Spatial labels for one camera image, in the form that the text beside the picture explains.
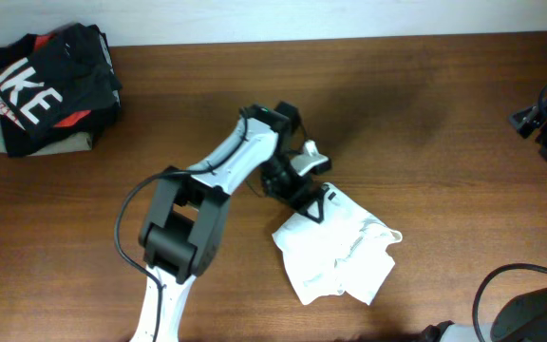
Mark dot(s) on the black folded shirt white letters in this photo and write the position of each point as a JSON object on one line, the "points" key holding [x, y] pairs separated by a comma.
{"points": [[54, 86]]}

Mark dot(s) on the white polo shirt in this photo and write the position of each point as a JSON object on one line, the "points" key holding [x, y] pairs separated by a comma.
{"points": [[345, 254]]}

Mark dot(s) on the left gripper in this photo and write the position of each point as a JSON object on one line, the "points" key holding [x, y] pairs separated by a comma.
{"points": [[292, 193]]}

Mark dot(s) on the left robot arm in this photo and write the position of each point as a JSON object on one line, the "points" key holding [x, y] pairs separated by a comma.
{"points": [[183, 227]]}

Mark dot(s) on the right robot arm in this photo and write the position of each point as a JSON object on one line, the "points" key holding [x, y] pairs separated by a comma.
{"points": [[524, 317]]}

